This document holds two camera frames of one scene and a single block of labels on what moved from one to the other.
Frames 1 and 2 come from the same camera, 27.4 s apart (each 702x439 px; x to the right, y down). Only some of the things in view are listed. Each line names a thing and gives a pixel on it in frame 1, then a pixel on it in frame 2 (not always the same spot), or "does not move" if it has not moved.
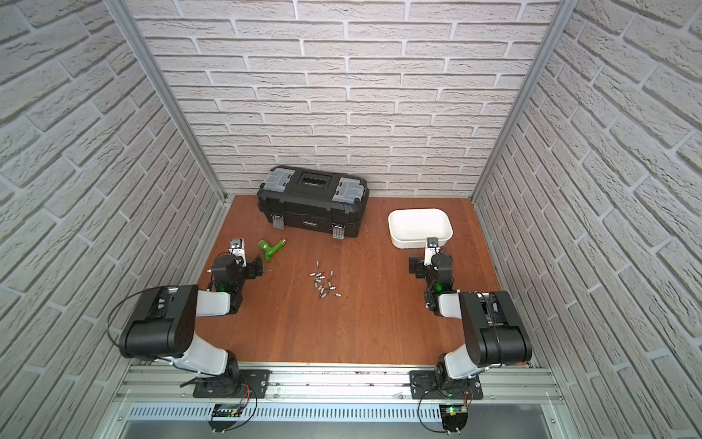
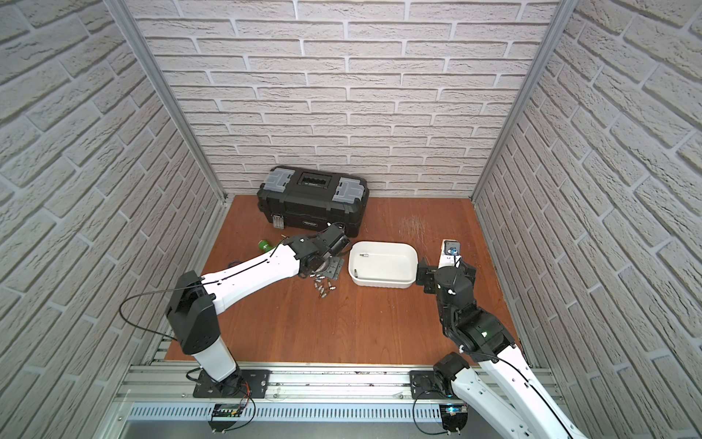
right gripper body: [422, 269] does not move
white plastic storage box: [410, 228] → [389, 264]
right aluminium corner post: [562, 18] does not move
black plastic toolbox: [304, 198] does not move
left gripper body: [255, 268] → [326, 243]
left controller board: [225, 410] does not move
